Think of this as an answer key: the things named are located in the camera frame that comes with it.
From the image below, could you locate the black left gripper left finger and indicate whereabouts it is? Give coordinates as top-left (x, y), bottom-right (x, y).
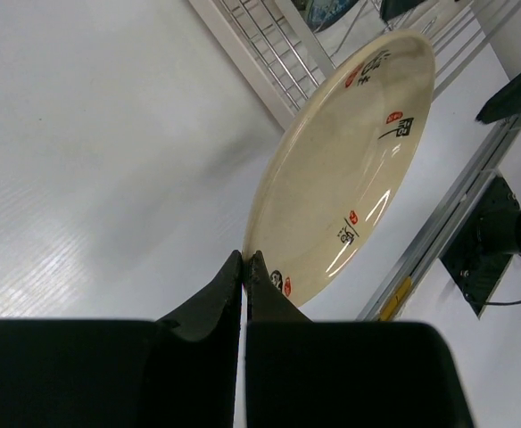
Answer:
top-left (0, 251), bottom-right (242, 427)

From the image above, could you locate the aluminium frame rail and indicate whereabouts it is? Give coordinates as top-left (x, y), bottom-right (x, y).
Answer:
top-left (357, 114), bottom-right (521, 320)

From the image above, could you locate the beige plate with flower motifs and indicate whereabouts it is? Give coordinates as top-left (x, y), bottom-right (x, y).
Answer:
top-left (243, 29), bottom-right (435, 306)

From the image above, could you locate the wire dish rack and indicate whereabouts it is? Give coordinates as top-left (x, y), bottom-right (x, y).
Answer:
top-left (191, 1), bottom-right (489, 128)

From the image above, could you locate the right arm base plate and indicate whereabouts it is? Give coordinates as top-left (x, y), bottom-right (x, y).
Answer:
top-left (440, 177), bottom-right (521, 317)

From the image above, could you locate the blue floral plate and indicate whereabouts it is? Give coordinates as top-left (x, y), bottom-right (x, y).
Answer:
top-left (292, 0), bottom-right (359, 33)

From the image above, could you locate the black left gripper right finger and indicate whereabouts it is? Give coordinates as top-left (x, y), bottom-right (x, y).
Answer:
top-left (245, 252), bottom-right (475, 427)

